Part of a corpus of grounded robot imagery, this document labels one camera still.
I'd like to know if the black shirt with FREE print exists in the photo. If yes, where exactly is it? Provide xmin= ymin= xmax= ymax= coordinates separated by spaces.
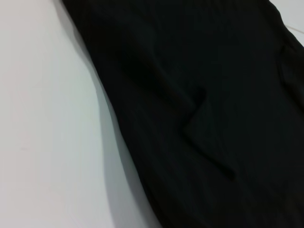
xmin=61 ymin=0 xmax=304 ymax=228

